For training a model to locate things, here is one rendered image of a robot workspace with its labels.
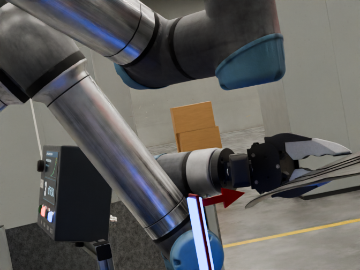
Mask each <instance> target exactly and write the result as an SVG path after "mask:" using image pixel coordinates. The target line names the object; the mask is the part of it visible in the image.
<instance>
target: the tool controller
mask: <svg viewBox="0 0 360 270"><path fill-rule="evenodd" d="M37 171H38V172H41V182H40V196H39V206H40V205H41V204H42V203H43V206H45V205H46V207H47V208H50V212H51V210H53V211H54V219H53V223H50V222H49V221H48V220H47V219H46V218H44V217H43V216H42V215H40V213H39V212H38V218H37V224H38V226H39V227H40V228H41V229H43V230H44V231H45V232H46V233H47V234H48V235H49V236H50V237H51V238H52V239H53V240H54V241H55V242H72V243H75V246H76V247H83V246H84V242H92V241H96V242H97V243H98V240H100V239H104V240H105V241H108V238H109V231H110V228H109V227H111V228H115V227H116V226H117V218H116V217H112V215H110V211H111V198H112V188H111V187H110V185H109V184H108V183H107V182H106V180H105V179H104V178H103V177H102V176H101V174H100V173H99V172H98V171H97V169H96V168H95V167H94V166H93V164H92V163H91V161H90V160H89V159H88V158H87V156H86V155H85V154H84V153H83V152H82V150H81V149H80V148H79V146H71V145H44V146H43V154H42V160H38V161H37ZM45 176H46V177H48V185H47V199H46V200H44V199H43V191H44V177H45Z"/></svg>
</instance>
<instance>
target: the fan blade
mask: <svg viewBox="0 0 360 270"><path fill-rule="evenodd" d="M357 175H360V151H359V152H357V153H354V154H352V155H349V156H346V157H344V158H341V159H339V160H337V161H334V162H332V163H330V164H327V165H325V166H323V167H321V168H319V169H316V170H314V171H311V172H309V173H307V174H304V175H302V176H299V177H297V178H295V179H293V180H292V181H290V182H287V183H285V184H283V185H280V186H278V187H276V188H275V189H274V190H273V191H270V192H267V193H265V194H263V195H261V196H258V197H256V198H254V199H253V200H251V201H250V202H249V203H248V204H247V205H246V206H245V209H247V208H251V207H253V206H254V205H256V204H257V203H259V202H261V201H262V200H264V199H266V198H267V197H269V196H271V195H273V194H275V193H278V192H282V191H286V190H290V189H294V188H299V187H302V186H307V185H312V184H317V183H323V182H328V181H333V180H337V179H342V178H347V177H352V176H357ZM311 178H314V179H311ZM307 179H311V180H308V181H304V180H307ZM301 181H304V182H301ZM298 182H300V183H298Z"/></svg>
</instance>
